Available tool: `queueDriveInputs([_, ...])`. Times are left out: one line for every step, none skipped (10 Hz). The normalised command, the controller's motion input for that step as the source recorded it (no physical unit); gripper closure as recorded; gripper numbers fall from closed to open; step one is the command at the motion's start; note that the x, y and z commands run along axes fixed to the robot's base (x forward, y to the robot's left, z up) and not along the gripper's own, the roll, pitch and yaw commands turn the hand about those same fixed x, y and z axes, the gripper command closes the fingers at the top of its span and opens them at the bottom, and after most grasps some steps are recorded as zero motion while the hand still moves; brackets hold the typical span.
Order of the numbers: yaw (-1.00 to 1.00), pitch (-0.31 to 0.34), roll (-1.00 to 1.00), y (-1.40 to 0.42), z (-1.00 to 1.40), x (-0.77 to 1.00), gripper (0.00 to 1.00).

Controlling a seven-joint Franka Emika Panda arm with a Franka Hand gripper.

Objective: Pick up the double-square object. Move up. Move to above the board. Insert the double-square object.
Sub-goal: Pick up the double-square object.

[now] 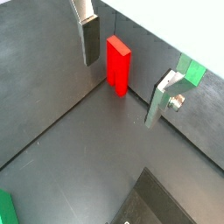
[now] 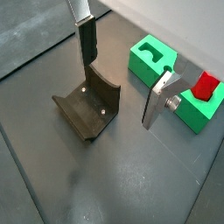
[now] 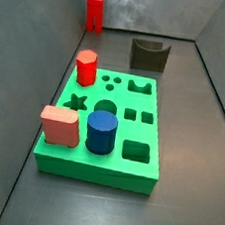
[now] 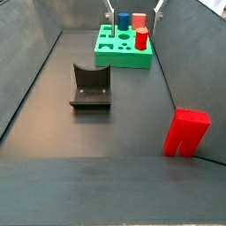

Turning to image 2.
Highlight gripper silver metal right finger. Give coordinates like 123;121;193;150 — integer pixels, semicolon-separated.
142;59;203;130

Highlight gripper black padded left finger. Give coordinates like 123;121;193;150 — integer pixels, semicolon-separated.
65;0;97;67

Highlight green shape sorter board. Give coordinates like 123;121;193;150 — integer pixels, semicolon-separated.
128;35;224;134

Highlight red hexagonal prism block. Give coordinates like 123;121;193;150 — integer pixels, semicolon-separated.
191;71;220;102

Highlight black curved holder stand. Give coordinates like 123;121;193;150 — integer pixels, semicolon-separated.
52;65;121;141

